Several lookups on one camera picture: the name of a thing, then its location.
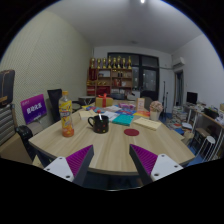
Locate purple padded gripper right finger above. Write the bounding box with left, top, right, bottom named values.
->
left=129, top=144, right=182, bottom=185

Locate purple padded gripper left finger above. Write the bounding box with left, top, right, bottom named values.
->
left=44, top=145, right=94, bottom=186

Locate round red coaster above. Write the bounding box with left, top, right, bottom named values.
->
left=124, top=129, right=139, bottom=136

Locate cream yellow book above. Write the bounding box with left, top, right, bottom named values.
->
left=134, top=117, right=161, bottom=131

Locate black polka dot mug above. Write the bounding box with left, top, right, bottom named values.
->
left=88, top=115, right=109, bottom=134

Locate beige paper box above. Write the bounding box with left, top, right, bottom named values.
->
left=79, top=110, right=96, bottom=120

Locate teal notebook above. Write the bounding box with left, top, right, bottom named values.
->
left=113, top=115, right=133, bottom=126

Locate white round stool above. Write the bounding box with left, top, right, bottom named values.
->
left=199, top=136, right=216, bottom=159

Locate flower bouquet in white pot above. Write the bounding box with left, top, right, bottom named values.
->
left=150, top=101, right=163, bottom=121

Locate orange juice bottle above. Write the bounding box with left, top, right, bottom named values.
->
left=59, top=91, right=74, bottom=137

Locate small framed table sign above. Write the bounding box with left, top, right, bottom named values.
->
left=136, top=98, right=145, bottom=111

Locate purple sign board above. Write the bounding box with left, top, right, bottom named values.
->
left=20, top=94, right=47, bottom=124

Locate gift box with red ribbon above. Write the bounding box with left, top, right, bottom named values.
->
left=95, top=94, right=113, bottom=108

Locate black office chair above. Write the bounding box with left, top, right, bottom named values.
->
left=47, top=89, right=62, bottom=122

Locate striped chair at left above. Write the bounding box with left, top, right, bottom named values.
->
left=0, top=69, right=34, bottom=161

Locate black computer monitor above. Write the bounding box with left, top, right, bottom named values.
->
left=186, top=92, right=198, bottom=104

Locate red wooden display shelf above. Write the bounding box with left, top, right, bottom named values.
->
left=86, top=68, right=133, bottom=96

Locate white air conditioner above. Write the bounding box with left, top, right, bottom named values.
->
left=172, top=57, right=185, bottom=67

